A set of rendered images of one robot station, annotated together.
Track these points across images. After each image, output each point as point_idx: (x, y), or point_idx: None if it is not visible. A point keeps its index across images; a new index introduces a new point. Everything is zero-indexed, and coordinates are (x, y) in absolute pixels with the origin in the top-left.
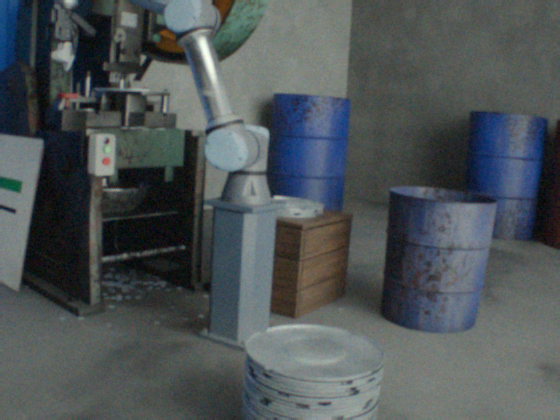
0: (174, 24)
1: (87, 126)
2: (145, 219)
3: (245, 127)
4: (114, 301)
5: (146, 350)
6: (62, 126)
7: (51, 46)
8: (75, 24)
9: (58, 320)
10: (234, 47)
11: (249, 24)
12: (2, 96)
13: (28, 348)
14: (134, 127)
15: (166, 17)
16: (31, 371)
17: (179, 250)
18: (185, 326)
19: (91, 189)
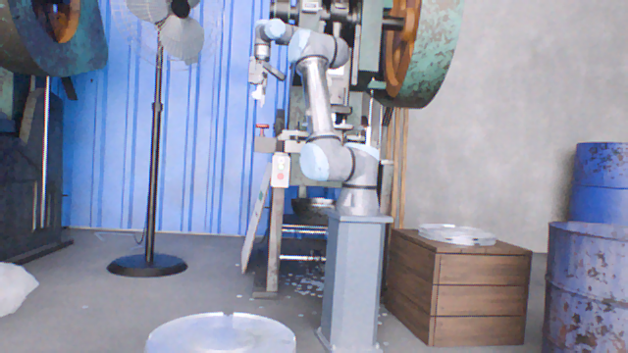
0: (289, 57)
1: (289, 152)
2: None
3: (348, 144)
4: (297, 294)
5: None
6: (254, 148)
7: (290, 95)
8: (267, 71)
9: (235, 296)
10: (434, 85)
11: (440, 61)
12: (274, 135)
13: (183, 308)
14: None
15: (287, 52)
16: (156, 322)
17: None
18: (318, 324)
19: (270, 197)
